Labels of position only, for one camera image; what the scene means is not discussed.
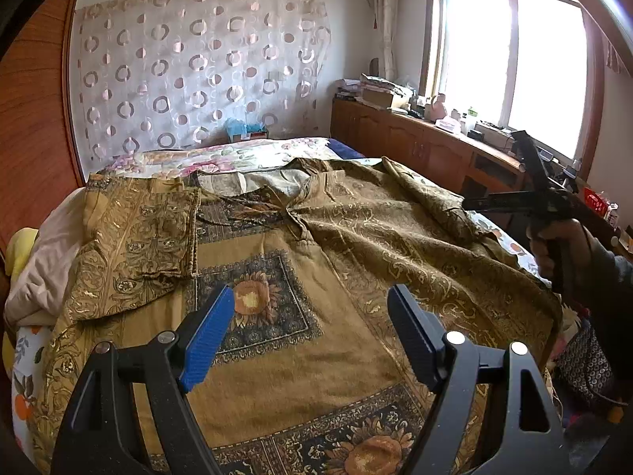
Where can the orange-print white bed sheet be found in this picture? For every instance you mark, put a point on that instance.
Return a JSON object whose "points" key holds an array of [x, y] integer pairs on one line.
{"points": [[27, 381]]}

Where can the window with wooden frame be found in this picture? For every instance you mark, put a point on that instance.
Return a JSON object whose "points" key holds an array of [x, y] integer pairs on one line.
{"points": [[533, 65]]}

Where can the stack of papers and boxes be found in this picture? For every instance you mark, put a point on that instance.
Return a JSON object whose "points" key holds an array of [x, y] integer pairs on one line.
{"points": [[375, 92]]}

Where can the wooden wardrobe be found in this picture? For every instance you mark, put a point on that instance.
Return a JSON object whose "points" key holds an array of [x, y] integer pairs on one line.
{"points": [[39, 163]]}

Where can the right hand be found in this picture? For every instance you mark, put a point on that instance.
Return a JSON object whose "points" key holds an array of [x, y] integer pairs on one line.
{"points": [[564, 252]]}

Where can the pink ceramic figure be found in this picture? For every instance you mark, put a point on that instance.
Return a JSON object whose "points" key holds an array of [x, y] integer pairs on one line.
{"points": [[435, 109]]}

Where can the dark blue blanket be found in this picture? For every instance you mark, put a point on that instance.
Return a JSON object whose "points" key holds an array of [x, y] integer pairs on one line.
{"points": [[343, 151]]}

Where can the long wooden sideboard cabinet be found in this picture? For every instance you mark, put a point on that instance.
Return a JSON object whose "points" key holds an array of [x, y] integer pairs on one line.
{"points": [[454, 161]]}

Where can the yellow cloth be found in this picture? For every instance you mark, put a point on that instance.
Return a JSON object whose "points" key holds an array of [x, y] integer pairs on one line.
{"points": [[18, 252]]}

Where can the beige window drape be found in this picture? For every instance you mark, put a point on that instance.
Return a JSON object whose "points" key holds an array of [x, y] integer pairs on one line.
{"points": [[385, 15]]}

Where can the sheer circle-pattern curtain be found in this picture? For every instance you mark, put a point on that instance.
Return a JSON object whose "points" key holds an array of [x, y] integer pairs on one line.
{"points": [[167, 74]]}

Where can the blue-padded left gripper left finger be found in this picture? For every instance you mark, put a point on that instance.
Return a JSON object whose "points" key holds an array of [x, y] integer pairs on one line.
{"points": [[100, 431]]}

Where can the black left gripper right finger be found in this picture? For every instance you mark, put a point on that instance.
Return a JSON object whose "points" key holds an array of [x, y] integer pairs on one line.
{"points": [[521, 431]]}

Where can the red basket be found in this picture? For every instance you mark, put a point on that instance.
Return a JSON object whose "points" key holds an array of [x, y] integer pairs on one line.
{"points": [[595, 202]]}

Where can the blue tissue box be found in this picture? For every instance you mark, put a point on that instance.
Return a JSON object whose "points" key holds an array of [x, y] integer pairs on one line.
{"points": [[240, 131]]}

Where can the floral quilt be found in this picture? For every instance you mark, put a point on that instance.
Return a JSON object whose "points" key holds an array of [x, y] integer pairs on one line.
{"points": [[235, 157]]}

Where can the olive patterned garment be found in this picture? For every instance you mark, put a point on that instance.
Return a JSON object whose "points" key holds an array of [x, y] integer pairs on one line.
{"points": [[310, 378]]}

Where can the beige folded cloth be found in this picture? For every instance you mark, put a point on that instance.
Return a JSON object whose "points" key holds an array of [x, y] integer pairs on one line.
{"points": [[37, 296]]}

